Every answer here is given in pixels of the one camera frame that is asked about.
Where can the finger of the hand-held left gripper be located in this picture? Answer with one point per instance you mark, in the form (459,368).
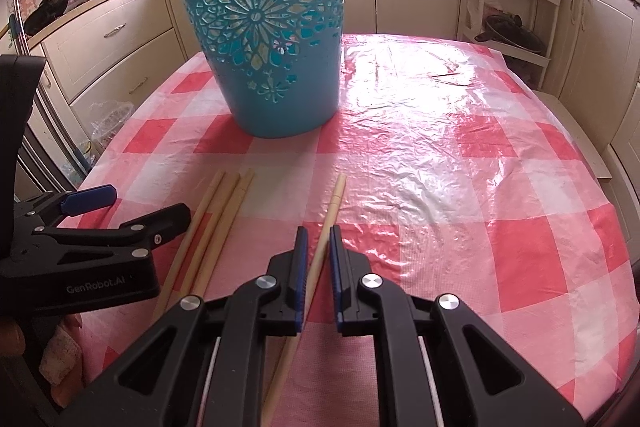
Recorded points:
(165,219)
(92,199)

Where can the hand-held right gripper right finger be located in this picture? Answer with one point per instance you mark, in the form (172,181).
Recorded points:
(334,282)

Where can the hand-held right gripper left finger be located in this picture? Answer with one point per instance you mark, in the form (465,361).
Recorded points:
(300,277)

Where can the pale wooden chopstick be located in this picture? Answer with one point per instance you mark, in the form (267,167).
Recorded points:
(336,202)
(199,217)
(216,227)
(233,217)

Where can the teal cutout plastic basket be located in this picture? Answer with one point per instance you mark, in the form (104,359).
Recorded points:
(290,102)

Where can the steel refrigerator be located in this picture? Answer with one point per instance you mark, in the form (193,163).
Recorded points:
(45,167)

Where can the floral waste bin with bag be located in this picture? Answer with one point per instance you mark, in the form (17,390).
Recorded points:
(112,127)

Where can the pink checked plastic tablecloth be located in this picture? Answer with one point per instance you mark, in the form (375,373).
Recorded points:
(450,207)

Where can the cream drawer cabinet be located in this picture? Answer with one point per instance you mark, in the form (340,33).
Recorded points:
(105,47)

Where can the black wok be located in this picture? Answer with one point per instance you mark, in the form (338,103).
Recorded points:
(47,12)

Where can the beige bench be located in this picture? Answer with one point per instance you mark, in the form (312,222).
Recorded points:
(575,132)

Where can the dark pan with glass lid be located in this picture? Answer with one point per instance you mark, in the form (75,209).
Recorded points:
(512,34)

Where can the cream tall door cabinet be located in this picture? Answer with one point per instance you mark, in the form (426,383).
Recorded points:
(600,47)

